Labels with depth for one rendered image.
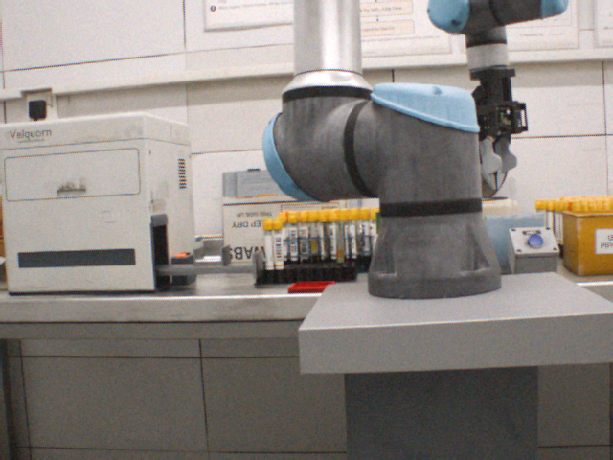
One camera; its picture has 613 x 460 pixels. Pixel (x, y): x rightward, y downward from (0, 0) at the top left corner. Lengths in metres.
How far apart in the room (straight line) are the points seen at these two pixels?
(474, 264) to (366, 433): 0.21
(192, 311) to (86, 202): 0.26
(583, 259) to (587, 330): 0.56
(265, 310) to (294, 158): 0.34
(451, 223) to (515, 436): 0.23
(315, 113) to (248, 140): 0.97
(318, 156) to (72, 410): 1.38
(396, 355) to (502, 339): 0.09
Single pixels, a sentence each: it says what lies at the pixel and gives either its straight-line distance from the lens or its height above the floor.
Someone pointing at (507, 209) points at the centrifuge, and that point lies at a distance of 1.41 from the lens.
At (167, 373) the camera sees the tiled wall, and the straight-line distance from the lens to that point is 1.92.
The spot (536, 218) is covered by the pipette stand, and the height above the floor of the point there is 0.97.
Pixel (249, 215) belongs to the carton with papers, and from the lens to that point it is 1.44.
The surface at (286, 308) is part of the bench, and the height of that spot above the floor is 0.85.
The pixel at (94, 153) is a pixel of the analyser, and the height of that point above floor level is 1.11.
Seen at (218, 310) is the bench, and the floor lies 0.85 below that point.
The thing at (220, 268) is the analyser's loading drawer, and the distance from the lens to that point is 1.17.
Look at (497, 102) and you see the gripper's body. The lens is 1.27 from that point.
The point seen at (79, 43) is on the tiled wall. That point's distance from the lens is 1.97.
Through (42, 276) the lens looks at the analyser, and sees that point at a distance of 1.27.
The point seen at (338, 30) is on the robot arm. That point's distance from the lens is 0.88.
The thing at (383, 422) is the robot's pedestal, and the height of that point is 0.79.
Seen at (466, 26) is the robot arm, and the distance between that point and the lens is 1.21.
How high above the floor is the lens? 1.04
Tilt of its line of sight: 3 degrees down
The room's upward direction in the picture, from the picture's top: 3 degrees counter-clockwise
